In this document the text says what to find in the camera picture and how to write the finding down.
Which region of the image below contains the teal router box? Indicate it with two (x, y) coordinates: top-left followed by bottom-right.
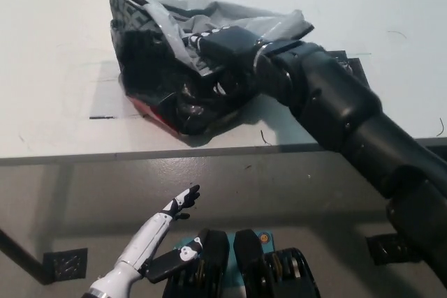
(174, 230), (274, 298)

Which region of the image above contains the black tape patch on table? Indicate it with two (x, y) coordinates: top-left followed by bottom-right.
(328, 50), (371, 93)

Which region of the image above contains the reddish brown flat piece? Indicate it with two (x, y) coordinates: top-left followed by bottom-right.
(131, 97), (181, 135)

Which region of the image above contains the black floor tape patch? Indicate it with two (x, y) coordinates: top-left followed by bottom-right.
(43, 248), (89, 282)
(365, 233), (423, 266)

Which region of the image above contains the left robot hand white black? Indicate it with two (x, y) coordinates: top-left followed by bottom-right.
(89, 184), (205, 298)

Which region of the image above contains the right black robot body block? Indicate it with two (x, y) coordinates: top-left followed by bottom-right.
(233, 230), (321, 298)

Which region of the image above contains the black grey plastic bag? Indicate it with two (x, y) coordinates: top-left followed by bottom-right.
(109, 0), (315, 137)

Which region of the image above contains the left black robot body block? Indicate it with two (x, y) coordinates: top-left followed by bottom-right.
(163, 228), (231, 298)

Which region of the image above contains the black robot body block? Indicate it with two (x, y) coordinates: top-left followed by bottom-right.
(233, 230), (321, 298)
(163, 228), (231, 298)

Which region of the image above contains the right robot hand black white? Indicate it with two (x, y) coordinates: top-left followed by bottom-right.
(181, 24), (266, 98)

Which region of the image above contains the black table leg bar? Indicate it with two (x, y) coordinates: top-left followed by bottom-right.
(0, 226), (48, 285)

